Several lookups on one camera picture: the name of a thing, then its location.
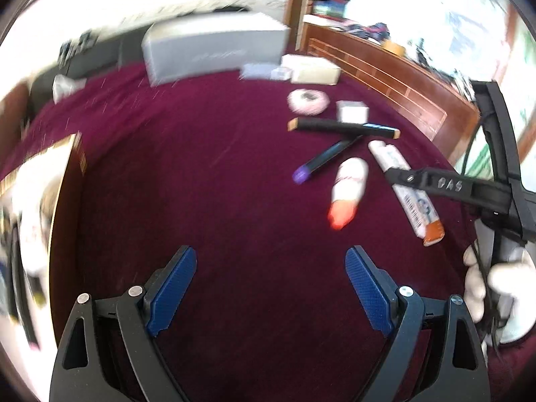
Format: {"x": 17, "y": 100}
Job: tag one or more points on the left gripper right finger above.
{"x": 375, "y": 290}

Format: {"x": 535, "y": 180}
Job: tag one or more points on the white gloved right hand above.
{"x": 513, "y": 281}

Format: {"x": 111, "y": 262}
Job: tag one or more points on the wooden low cabinet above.
{"x": 440, "y": 113}

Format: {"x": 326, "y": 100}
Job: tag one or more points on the cream rectangular box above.
{"x": 311, "y": 69}

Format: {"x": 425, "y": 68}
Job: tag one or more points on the black marker purple cap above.
{"x": 305, "y": 171}

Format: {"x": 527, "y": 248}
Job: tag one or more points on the white bottle red cap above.
{"x": 348, "y": 189}

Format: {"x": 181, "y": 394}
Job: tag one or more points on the white gold-edged tray box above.
{"x": 31, "y": 196}

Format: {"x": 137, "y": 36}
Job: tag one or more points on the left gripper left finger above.
{"x": 164, "y": 295}

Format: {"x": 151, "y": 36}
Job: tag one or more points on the grey shoe box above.
{"x": 205, "y": 44}

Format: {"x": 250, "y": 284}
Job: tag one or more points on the maroon bedspread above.
{"x": 207, "y": 162}

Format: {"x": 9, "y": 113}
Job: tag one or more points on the white plastic bag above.
{"x": 64, "y": 86}

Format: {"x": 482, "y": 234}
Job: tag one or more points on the small white square box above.
{"x": 351, "y": 112}

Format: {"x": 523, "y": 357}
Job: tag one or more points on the black leather headboard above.
{"x": 105, "y": 56}

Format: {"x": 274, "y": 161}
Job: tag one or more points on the black marker tan caps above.
{"x": 332, "y": 126}

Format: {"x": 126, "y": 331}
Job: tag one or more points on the white orange tube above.
{"x": 419, "y": 210}

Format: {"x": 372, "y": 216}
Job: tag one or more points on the barcode striped box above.
{"x": 264, "y": 71}

